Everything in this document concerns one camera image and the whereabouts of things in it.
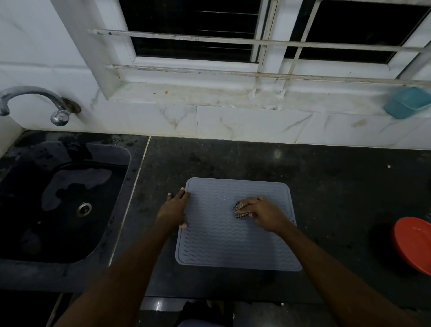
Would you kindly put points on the person's left hand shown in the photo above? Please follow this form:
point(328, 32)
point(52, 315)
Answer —
point(174, 210)

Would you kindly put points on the grey silicone drying mat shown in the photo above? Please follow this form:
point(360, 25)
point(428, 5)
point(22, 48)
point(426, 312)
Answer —
point(232, 229)

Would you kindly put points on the red plastic bowl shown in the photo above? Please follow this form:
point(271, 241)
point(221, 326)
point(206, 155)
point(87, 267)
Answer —
point(414, 244)

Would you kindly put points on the person's right hand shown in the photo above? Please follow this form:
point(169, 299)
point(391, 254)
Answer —
point(266, 215)

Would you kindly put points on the metal wall faucet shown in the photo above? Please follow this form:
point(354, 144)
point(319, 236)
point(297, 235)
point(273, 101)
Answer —
point(40, 102)

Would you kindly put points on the white metal window grille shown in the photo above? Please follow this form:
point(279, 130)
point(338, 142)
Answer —
point(262, 57)

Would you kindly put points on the white window frame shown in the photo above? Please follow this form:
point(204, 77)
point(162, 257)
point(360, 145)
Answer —
point(269, 40)

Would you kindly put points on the person's left forearm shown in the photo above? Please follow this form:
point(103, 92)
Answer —
point(121, 273)

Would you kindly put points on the person's left thumb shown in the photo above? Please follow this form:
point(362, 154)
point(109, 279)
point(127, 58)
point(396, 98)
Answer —
point(184, 225)

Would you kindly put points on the teal plastic container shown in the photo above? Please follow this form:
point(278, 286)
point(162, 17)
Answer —
point(405, 102)

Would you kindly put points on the person's right fingers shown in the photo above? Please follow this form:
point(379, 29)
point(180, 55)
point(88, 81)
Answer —
point(248, 204)

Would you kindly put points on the metal sink drain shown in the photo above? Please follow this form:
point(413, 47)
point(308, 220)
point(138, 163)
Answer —
point(84, 209)

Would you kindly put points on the black kitchen sink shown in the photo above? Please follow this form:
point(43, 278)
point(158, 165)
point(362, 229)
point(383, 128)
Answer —
point(57, 205)

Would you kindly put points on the person's right forearm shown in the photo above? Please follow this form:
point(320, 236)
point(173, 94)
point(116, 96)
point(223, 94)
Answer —
point(340, 279)

